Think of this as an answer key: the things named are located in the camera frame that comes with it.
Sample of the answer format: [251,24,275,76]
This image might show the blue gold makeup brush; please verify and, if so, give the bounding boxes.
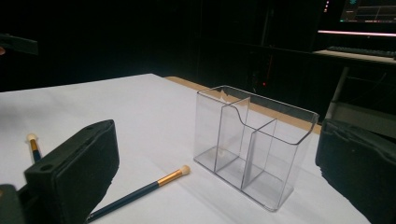
[85,164,191,224]

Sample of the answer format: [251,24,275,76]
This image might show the glowing light bar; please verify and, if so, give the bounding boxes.
[317,29,396,38]

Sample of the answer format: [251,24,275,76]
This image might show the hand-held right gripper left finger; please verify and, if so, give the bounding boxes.
[24,119,120,224]

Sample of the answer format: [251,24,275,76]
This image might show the grey metal stand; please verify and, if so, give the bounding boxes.
[312,49,396,120]

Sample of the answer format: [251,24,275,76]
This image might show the computer monitor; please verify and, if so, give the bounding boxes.
[339,0,396,24]

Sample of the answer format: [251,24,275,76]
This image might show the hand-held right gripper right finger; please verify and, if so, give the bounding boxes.
[315,118,396,224]

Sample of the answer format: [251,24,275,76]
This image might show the short black makeup brush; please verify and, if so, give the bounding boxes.
[25,133,43,164]

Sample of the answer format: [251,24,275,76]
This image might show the black keyboard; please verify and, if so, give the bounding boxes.
[326,45,396,59]

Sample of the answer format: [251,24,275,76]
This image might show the clear acrylic organizer box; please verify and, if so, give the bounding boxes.
[193,85,320,213]

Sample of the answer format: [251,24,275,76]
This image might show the white table mat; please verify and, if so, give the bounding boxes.
[0,73,372,224]

